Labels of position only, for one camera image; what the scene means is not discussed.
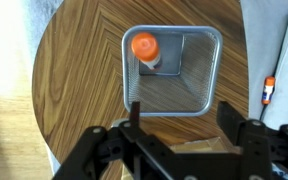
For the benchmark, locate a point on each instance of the grey mesh basket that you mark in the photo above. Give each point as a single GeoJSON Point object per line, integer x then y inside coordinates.
{"type": "Point", "coordinates": [172, 70]}

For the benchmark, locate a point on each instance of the small glue stick on sofa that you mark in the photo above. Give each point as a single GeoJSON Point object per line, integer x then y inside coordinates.
{"type": "Point", "coordinates": [269, 84]}

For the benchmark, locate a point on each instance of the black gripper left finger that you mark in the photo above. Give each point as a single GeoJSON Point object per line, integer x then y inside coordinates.
{"type": "Point", "coordinates": [134, 114]}

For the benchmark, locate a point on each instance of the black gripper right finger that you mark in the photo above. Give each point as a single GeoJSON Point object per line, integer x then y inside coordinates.
{"type": "Point", "coordinates": [231, 122]}

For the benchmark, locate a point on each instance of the cardboard box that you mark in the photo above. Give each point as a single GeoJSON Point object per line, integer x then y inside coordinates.
{"type": "Point", "coordinates": [209, 145]}

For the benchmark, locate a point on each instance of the orange-capped glue bottle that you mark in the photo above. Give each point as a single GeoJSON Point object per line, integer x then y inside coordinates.
{"type": "Point", "coordinates": [146, 49]}

